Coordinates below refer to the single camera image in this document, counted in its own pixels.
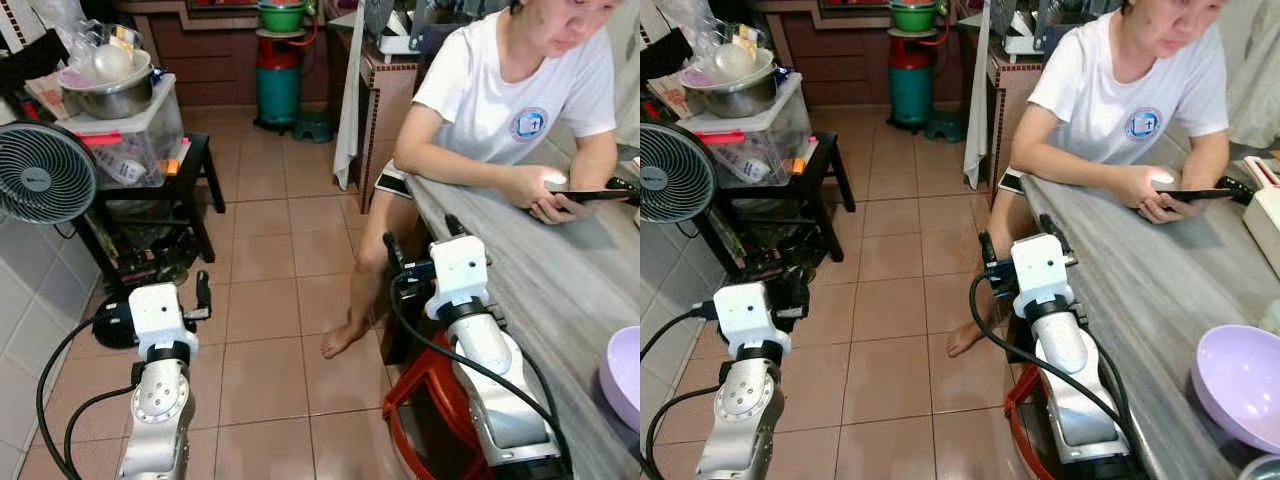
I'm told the black smartphone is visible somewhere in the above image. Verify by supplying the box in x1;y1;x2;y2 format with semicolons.
548;187;633;204
1160;187;1237;204

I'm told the woman's right hand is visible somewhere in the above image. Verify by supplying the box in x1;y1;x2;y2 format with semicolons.
520;165;573;206
1130;165;1182;206

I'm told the woman's left hand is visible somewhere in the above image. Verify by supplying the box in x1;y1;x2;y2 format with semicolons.
1139;198;1201;226
530;196;593;226

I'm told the purple plastic bowl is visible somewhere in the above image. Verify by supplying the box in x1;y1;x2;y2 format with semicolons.
1190;325;1280;456
598;325;641;433

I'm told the red plastic stool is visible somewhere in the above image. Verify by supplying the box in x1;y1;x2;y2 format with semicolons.
381;335;493;480
1004;365;1063;480

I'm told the black side table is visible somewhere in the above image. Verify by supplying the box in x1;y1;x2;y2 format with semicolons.
75;133;227;293
700;133;857;283

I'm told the small green stool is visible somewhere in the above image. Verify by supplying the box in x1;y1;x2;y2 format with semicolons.
291;110;335;144
924;111;967;144

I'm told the brown tiled counter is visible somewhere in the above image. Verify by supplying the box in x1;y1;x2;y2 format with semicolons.
985;45;1047;183
355;40;423;213

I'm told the white hanging towel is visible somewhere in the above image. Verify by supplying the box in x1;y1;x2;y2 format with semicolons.
962;10;994;190
332;10;367;190

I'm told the dark grey electric fan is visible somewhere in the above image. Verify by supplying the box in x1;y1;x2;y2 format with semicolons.
0;122;99;226
640;122;718;224

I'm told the woman in white t-shirt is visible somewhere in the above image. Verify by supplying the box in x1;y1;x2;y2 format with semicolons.
320;0;619;361
945;0;1233;359

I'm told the clear plastic storage box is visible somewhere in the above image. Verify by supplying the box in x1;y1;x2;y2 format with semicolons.
55;75;187;190
680;72;814;187

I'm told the teal gas cylinder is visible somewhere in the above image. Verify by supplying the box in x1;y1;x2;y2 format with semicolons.
889;30;937;128
254;30;302;132

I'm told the large steel bowl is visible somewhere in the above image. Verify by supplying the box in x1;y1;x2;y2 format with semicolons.
60;62;157;121
682;62;780;120

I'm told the grey dish rack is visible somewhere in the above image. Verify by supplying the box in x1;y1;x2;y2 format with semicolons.
364;0;473;57
990;0;1103;57

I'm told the white box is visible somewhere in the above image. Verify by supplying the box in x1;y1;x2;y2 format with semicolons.
1243;155;1280;278

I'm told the grey hanging cloth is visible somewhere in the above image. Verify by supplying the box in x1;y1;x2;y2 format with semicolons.
1214;0;1280;151
606;0;641;151

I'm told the brown wooden cabinet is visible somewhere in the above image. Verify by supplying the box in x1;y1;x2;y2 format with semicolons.
113;0;343;108
745;0;973;108

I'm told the clear plastic bag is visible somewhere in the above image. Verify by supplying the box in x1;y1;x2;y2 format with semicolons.
698;22;777;87
60;20;153;91

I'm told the green plastic basin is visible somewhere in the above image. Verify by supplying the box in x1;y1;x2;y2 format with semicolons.
889;0;940;34
257;0;307;34

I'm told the black bag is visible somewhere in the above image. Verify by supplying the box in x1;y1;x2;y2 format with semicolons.
640;28;697;83
0;30;71;93

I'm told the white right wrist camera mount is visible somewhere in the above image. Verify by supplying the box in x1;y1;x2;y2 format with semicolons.
1009;233;1073;303
427;235;493;321

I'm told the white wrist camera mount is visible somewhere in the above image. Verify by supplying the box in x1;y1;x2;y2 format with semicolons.
427;235;493;321
713;282;792;347
1009;233;1073;303
127;283;199;363

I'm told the long black left arm cable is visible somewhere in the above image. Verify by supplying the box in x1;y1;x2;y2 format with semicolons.
640;308;717;363
35;315;103;480

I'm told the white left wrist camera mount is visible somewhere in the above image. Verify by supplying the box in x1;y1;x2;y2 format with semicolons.
713;282;792;347
127;283;199;363

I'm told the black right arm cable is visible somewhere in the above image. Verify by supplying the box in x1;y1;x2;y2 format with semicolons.
388;275;573;473
967;270;1143;453

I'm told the short black left arm cable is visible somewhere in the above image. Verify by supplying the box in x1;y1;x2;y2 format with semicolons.
62;384;138;471
644;384;723;480

